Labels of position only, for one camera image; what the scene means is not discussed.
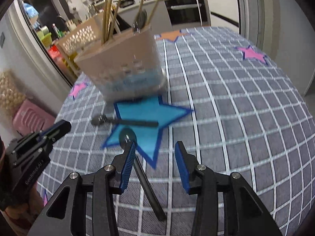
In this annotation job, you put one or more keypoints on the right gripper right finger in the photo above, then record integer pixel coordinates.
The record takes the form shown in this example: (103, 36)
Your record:
(186, 164)

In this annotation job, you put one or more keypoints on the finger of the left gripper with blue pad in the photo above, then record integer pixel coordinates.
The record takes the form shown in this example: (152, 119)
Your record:
(56, 131)

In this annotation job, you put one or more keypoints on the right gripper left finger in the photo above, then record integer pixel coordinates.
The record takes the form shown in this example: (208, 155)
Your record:
(123, 164)

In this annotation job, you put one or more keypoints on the black handled spoon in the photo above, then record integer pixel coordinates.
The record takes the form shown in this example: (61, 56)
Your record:
(126, 138)
(102, 119)

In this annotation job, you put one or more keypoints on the beige plastic utensil holder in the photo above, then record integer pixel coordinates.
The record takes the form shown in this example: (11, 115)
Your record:
(126, 67)

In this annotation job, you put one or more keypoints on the wooden chopstick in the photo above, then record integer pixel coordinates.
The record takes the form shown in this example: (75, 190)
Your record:
(109, 4)
(104, 25)
(114, 24)
(149, 19)

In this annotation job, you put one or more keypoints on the person left hand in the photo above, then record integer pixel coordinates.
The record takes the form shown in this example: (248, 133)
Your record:
(21, 217)

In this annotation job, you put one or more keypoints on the pink plastic stool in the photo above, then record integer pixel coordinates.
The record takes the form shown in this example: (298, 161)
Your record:
(31, 118)

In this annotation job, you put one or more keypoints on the grey checkered tablecloth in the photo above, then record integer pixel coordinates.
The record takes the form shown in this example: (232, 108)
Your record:
(247, 116)

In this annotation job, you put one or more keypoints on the beige flower pattern cart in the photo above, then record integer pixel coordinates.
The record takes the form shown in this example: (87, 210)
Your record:
(77, 40)

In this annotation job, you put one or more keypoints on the spoon in holder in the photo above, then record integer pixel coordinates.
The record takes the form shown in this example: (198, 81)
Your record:
(140, 19)

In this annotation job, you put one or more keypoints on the black wok on stove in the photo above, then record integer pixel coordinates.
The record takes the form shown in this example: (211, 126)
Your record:
(125, 3)

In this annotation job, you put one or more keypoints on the black built-in oven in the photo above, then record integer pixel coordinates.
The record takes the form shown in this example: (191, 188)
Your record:
(187, 11)

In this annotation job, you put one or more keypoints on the white refrigerator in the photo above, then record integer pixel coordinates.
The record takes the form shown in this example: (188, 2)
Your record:
(224, 13)

